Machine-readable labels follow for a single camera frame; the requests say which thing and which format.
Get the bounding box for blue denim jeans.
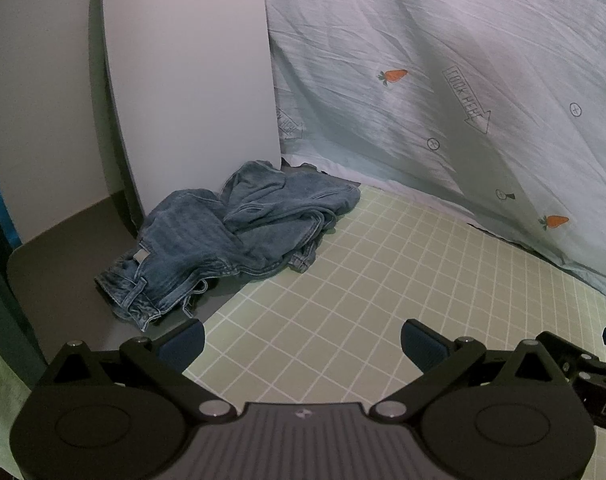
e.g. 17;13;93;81
95;160;361;330

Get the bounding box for green grid cutting mat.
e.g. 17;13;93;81
187;188;606;406

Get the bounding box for light carrot print sheet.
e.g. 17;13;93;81
265;0;606;295

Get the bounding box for white rounded board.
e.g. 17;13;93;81
102;0;281;214

